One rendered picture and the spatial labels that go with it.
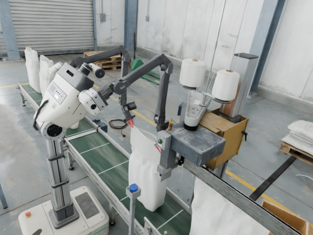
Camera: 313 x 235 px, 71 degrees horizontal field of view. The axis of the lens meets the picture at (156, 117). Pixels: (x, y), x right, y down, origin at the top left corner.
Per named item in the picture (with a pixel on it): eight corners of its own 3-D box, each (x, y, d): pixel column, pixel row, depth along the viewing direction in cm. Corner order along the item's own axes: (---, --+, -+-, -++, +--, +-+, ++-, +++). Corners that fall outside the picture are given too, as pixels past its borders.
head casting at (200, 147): (158, 163, 144) (163, 125, 131) (183, 151, 160) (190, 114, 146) (193, 192, 125) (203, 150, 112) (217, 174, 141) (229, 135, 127)
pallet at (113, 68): (84, 65, 697) (84, 61, 690) (117, 62, 768) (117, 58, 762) (96, 72, 643) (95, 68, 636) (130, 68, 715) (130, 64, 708)
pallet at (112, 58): (83, 56, 683) (83, 51, 676) (118, 54, 752) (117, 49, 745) (95, 63, 627) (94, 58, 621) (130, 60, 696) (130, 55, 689)
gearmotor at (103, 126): (88, 126, 327) (88, 117, 320) (98, 123, 336) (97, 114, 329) (98, 135, 308) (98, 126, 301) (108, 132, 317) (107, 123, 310)
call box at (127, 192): (125, 193, 156) (125, 187, 153) (134, 188, 161) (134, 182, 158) (132, 200, 151) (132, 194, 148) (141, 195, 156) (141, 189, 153)
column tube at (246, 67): (188, 230, 220) (233, 55, 139) (196, 223, 228) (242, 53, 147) (197, 238, 213) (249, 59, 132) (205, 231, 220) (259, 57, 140)
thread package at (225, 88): (206, 95, 135) (211, 68, 128) (219, 91, 144) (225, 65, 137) (227, 104, 126) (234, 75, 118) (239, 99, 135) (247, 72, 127)
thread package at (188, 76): (173, 82, 152) (177, 58, 144) (189, 79, 162) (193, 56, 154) (192, 90, 141) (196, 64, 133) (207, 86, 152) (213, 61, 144)
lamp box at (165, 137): (155, 144, 133) (157, 131, 129) (161, 141, 136) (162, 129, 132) (164, 150, 129) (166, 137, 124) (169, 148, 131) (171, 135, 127)
